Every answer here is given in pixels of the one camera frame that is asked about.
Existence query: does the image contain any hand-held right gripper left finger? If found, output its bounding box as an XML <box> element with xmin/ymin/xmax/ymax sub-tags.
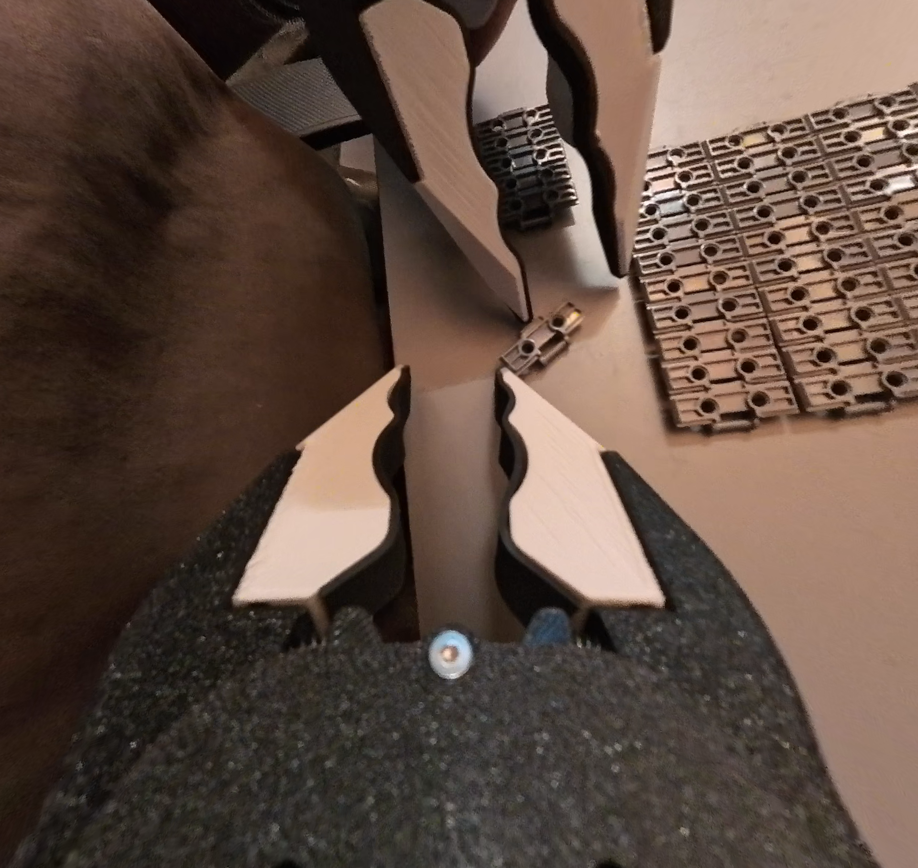
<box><xmin>233</xmin><ymin>365</ymin><xmax>413</xmax><ymax>632</ymax></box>

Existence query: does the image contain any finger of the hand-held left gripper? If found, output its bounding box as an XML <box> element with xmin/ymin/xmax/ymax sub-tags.
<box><xmin>527</xmin><ymin>0</ymin><xmax>664</xmax><ymax>281</ymax></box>
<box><xmin>357</xmin><ymin>0</ymin><xmax>533</xmax><ymax>322</ymax></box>

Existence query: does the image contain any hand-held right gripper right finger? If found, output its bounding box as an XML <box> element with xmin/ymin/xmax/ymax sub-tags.
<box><xmin>493</xmin><ymin>368</ymin><xmax>669</xmax><ymax>632</ymax></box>

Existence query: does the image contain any grey tread link segment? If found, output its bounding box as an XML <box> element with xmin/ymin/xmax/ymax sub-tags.
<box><xmin>502</xmin><ymin>302</ymin><xmax>583</xmax><ymax>380</ymax></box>

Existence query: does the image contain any large grey tread link mat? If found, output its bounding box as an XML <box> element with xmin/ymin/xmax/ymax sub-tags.
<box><xmin>631</xmin><ymin>83</ymin><xmax>918</xmax><ymax>433</ymax></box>

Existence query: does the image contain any short grey tread link chain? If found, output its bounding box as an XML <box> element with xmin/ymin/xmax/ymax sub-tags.
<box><xmin>473</xmin><ymin>109</ymin><xmax>580</xmax><ymax>231</ymax></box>

